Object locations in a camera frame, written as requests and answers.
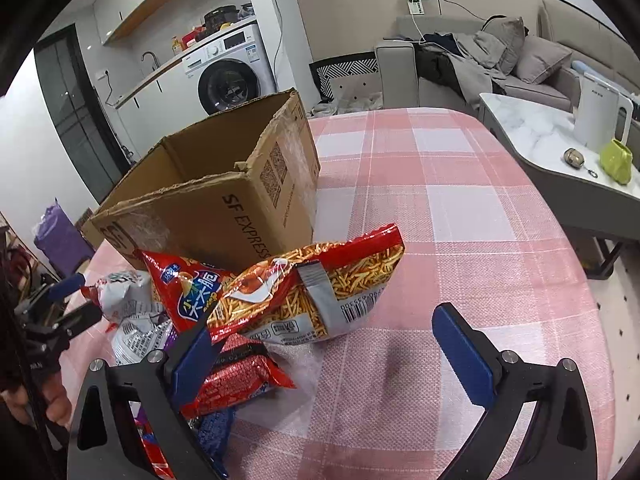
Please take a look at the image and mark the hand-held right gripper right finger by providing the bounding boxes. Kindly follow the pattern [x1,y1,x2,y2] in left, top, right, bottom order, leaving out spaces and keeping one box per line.
[431,302,603,480]

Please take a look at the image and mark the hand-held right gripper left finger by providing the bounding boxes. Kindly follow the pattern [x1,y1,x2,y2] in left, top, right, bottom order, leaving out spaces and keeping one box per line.
[67,327,228,480]

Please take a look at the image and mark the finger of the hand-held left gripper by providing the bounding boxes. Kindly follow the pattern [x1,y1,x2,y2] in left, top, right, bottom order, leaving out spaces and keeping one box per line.
[14,272,87,318]
[22,302,103,351]

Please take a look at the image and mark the white red-edged snack packet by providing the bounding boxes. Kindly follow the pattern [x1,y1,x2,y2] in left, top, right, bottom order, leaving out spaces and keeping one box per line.
[80,270,163,323]

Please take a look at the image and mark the red black-striped snack packet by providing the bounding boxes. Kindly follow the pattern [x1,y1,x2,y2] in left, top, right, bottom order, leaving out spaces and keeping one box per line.
[180,332,297,418]

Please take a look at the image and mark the blue cookie packet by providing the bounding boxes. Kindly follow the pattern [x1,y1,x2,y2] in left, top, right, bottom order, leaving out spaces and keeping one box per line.
[192,405,238,466]

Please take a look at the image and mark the red triangular snack bag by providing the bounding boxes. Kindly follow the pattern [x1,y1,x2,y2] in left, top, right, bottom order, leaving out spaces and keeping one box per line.
[137,249,238,336]

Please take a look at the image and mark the red stick snack bag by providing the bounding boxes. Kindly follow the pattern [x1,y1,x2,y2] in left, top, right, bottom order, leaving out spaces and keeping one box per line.
[205,223,405,346]

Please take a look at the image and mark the brown cardboard box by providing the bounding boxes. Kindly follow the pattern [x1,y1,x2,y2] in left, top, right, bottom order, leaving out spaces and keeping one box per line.
[80,87,321,273]

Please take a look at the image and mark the person's left hand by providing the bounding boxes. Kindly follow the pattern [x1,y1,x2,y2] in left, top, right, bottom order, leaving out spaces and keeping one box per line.
[0,367,71,428]

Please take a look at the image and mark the purple bag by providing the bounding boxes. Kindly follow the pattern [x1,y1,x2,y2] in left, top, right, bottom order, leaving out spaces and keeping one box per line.
[34,200,96,276]

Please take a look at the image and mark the silvery white snack packet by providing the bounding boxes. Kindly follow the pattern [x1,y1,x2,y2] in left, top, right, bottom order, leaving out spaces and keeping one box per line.
[110,317,176,366]

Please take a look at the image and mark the glossy red snack packet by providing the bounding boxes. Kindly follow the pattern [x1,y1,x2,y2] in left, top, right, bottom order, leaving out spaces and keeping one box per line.
[130,400,176,480]

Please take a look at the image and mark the white dotted rug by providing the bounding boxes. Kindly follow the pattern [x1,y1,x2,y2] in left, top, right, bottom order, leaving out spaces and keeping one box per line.
[575,250,640,461]

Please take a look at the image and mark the dark glass door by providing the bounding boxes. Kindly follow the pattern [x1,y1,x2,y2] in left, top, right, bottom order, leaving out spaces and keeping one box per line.
[34,25,133,201]

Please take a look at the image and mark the white kitchen counter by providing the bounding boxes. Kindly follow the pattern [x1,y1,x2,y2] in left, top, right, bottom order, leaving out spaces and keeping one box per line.
[107,52,201,111]

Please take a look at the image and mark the marble coffee table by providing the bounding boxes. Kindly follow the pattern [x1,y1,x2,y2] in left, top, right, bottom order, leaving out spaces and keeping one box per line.
[477,92,640,281]

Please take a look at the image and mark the green ceramic vase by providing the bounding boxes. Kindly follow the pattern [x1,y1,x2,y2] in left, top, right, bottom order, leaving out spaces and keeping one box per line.
[599,139,636,183]

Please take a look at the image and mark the white washing machine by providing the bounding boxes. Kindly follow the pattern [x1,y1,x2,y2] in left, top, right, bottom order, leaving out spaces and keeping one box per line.
[180,22,278,116]

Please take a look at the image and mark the white electric kettle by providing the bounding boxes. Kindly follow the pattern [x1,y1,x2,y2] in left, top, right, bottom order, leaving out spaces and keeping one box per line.
[572,71,635,153]

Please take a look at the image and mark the grey sofa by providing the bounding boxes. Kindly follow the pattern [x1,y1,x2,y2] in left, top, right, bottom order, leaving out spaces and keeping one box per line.
[375,0,640,121]

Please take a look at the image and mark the pile of clothes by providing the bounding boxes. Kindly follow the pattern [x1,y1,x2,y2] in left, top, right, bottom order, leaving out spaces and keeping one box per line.
[417,30,508,111]

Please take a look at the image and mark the light grey cushion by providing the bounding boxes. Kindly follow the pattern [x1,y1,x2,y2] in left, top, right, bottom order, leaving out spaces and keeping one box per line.
[515,35,573,85]

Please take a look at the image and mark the metal ball keychain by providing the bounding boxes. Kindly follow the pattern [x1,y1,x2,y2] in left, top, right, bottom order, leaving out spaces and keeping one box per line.
[563,147,601,178]

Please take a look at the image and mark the white wall cabinet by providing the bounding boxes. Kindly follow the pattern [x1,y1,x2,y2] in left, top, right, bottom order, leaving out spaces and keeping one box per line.
[92,0,241,46]

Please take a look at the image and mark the white charging cable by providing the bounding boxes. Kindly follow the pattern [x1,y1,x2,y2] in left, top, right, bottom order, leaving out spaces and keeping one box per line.
[410,10,432,45]

